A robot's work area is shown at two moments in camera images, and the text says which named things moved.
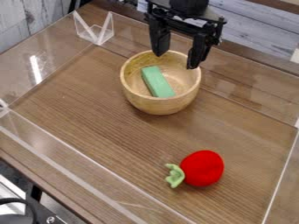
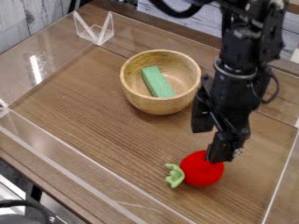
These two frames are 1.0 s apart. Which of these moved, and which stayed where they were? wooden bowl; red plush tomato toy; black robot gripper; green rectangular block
Moved: black robot gripper
Stayed: red plush tomato toy; green rectangular block; wooden bowl
